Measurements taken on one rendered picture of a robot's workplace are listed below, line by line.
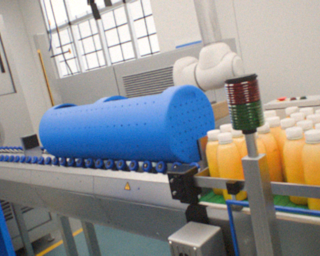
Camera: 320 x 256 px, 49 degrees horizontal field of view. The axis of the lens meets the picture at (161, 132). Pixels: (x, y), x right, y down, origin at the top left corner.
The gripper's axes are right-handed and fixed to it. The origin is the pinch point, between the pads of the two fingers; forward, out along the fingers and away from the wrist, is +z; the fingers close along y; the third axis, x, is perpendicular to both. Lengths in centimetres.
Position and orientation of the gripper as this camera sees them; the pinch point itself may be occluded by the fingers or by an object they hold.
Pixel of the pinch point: (102, 10)
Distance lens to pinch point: 154.6
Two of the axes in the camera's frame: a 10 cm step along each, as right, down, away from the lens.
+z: 3.0, 9.5, 0.5
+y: -4.7, 1.1, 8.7
